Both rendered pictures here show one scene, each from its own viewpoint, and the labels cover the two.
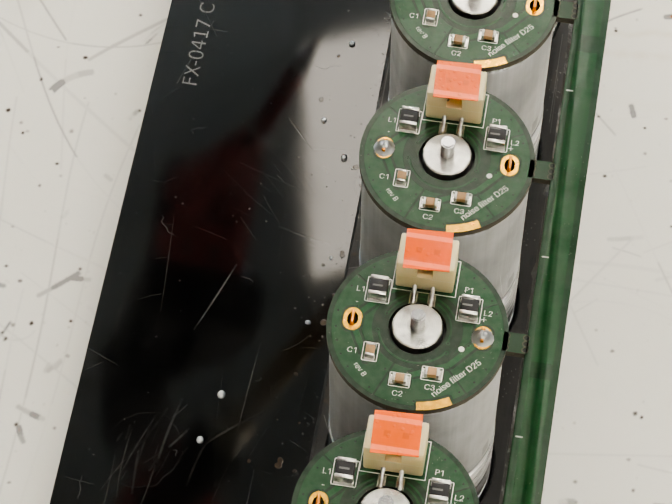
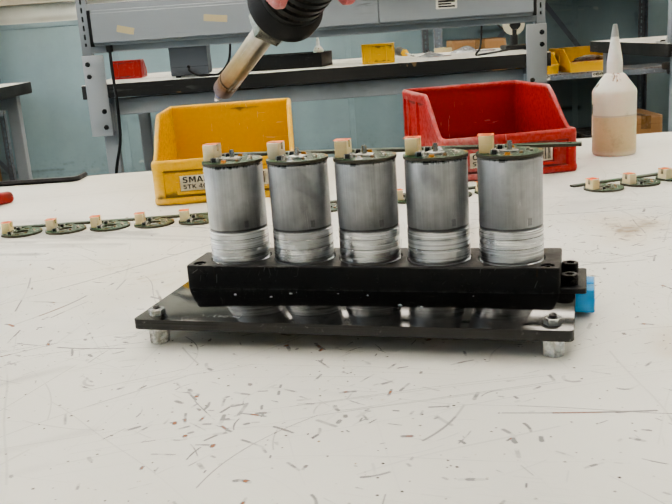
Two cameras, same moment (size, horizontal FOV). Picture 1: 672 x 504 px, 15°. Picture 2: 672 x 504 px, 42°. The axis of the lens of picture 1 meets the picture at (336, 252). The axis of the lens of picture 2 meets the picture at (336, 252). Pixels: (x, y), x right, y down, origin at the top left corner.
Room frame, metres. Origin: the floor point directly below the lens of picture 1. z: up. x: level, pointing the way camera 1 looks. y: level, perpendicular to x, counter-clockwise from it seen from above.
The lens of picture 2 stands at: (0.16, 0.32, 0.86)
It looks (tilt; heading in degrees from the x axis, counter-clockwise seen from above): 14 degrees down; 277
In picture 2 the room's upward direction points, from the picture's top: 4 degrees counter-clockwise
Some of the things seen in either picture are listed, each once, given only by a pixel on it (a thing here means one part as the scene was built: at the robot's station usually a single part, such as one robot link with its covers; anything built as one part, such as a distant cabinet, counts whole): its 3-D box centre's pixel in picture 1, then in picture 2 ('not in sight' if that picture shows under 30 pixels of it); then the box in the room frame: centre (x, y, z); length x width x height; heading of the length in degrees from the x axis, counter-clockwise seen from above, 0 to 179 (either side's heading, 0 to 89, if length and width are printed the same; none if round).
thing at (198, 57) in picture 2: not in sight; (191, 60); (0.90, -2.37, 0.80); 0.15 x 0.12 x 0.10; 100
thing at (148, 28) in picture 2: not in sight; (314, 16); (0.50, -2.28, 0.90); 1.30 x 0.06 x 0.12; 9
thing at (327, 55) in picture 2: not in sight; (290, 60); (0.61, -2.49, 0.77); 0.24 x 0.16 x 0.04; 174
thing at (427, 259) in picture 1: (426, 268); (415, 145); (0.17, -0.01, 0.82); 0.01 x 0.01 x 0.01; 80
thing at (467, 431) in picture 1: (412, 407); (437, 215); (0.16, -0.01, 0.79); 0.02 x 0.02 x 0.05
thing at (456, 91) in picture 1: (455, 99); (345, 147); (0.20, -0.02, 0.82); 0.01 x 0.01 x 0.01; 80
